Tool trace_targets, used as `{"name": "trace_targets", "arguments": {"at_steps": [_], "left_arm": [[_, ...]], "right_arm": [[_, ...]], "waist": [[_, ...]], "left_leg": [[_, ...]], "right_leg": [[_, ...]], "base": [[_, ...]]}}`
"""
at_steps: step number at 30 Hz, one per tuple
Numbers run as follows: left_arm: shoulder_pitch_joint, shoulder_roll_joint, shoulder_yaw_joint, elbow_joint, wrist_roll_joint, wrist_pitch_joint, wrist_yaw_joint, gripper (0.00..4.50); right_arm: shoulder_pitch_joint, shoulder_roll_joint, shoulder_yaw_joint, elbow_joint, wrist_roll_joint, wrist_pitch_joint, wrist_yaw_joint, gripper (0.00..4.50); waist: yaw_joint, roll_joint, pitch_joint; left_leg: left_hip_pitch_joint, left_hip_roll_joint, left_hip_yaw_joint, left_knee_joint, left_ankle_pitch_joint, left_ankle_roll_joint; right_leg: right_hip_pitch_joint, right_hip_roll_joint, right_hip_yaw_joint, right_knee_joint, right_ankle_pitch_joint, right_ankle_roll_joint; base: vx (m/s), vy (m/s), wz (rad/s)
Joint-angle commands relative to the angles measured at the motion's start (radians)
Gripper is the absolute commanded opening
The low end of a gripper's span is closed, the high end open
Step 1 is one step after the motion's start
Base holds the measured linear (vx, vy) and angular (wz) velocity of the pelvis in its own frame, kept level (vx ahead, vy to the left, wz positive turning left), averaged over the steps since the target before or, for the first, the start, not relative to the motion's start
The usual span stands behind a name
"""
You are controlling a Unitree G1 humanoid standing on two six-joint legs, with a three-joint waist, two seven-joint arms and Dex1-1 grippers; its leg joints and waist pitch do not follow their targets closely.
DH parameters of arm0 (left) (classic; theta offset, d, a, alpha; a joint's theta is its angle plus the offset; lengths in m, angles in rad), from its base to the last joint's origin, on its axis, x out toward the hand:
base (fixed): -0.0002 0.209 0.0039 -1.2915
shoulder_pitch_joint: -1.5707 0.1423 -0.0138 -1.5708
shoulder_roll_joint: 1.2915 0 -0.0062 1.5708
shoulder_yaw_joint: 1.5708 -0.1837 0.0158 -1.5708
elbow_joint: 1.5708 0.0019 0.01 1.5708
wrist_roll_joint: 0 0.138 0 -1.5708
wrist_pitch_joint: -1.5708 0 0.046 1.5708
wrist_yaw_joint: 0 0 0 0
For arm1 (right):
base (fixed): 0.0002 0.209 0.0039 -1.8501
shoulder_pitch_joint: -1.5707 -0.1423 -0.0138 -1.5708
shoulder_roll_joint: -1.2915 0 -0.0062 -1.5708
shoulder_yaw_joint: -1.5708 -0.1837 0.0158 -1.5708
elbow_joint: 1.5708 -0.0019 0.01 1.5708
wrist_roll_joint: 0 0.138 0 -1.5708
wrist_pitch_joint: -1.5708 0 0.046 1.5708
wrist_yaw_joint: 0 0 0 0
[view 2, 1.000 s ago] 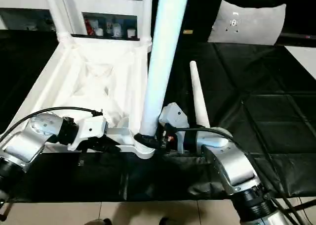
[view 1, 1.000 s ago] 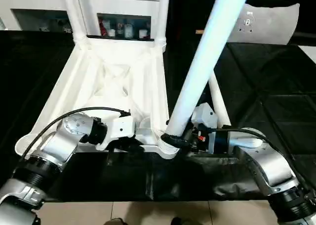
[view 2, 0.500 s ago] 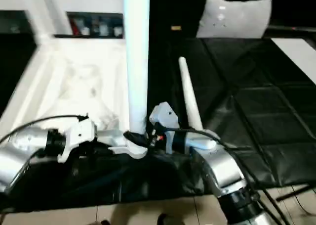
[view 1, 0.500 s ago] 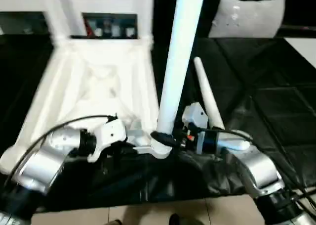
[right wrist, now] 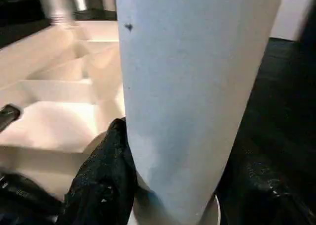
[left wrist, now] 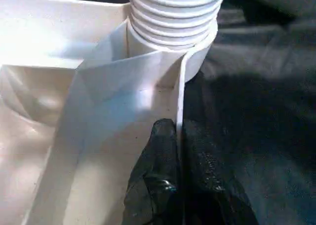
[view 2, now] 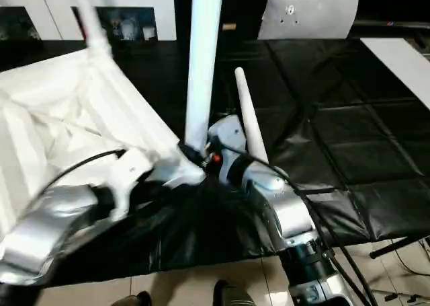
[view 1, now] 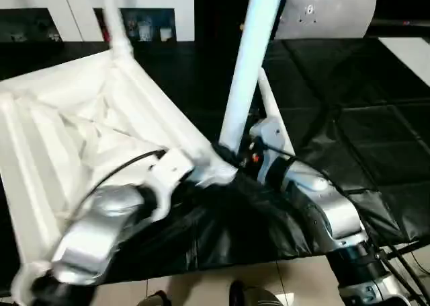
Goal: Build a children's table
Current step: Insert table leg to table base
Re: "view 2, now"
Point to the black work mat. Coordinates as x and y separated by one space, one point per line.
336 138

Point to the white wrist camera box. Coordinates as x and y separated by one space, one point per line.
227 134
131 175

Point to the white glass-door cabinet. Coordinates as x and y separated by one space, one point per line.
87 10

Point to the white flat board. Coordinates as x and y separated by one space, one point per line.
400 67

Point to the white plastic table leg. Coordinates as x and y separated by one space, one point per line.
91 17
250 118
203 64

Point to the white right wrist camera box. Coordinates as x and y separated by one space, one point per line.
227 134

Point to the small yellow label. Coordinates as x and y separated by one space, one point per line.
230 27

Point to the white plastic table top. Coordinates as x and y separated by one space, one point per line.
74 124

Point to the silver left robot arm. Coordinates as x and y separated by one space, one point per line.
54 232

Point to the black table frame bar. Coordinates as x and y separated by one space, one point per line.
400 247

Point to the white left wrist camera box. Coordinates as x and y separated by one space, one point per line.
131 175

